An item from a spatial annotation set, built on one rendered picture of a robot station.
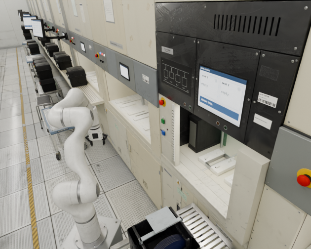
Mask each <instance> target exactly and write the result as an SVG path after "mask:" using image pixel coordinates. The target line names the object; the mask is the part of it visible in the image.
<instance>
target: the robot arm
mask: <svg viewBox="0 0 311 249"><path fill-rule="evenodd" d="M47 121H48V123H49V124H50V125H51V126H53V127H71V126H74V127H75V131H74V132H73V133H72V134H71V135H70V136H69V137H68V138H67V139H66V141H65V143H64V156H65V162H66V164H67V166H68V168H69V169H70V170H72V171H73V172H75V173H77V174H78V175H79V176H80V180H72V181H64V182H60V183H58V184H57V185H55V187H54V188H53V190H52V199H53V201H54V203H55V204H56V206H57V207H58V208H60V209H61V210H63V211H65V212H67V213H69V214H71V215H72V216H73V218H74V221H75V224H76V227H77V229H78V230H77V232H76V234H75V244H76V246H77V247H78V248H79V249H95V248H97V247H99V246H100V245H101V244H102V243H103V242H104V240H105V238H106V236H107V228H106V225H105V224H104V223H103V222H101V221H99V220H98V217H97V214H96V210H95V207H94V204H93V203H92V202H94V201H95V200H97V199H98V197H99V195H100V187H99V184H98V182H97V180H96V179H95V177H94V176H93V174H92V173H91V171H90V170H89V168H88V165H87V163H86V159H85V152H84V138H85V139H87V141H89V142H90V145H91V146H93V142H92V141H93V140H103V145H105V140H106V138H107V136H108V135H107V134H104V133H103V132H102V129H101V127H100V123H99V118H98V113H97V108H96V106H92V105H91V103H90V102H89V100H88V99H87V97H86V96H85V94H84V93H83V91H82V90H80V89H79V88H71V89H70V90H69V92H68V93H67V95H66V97H65V98H64V99H63V100H61V101H60V102H58V103H57V104H55V105H54V106H53V107H52V108H51V109H50V110H49V112H48V114H47ZM87 132H88V135H87V136H86V134H87ZM103 136H105V138H104V137H103ZM88 137H89V138H88Z"/></svg>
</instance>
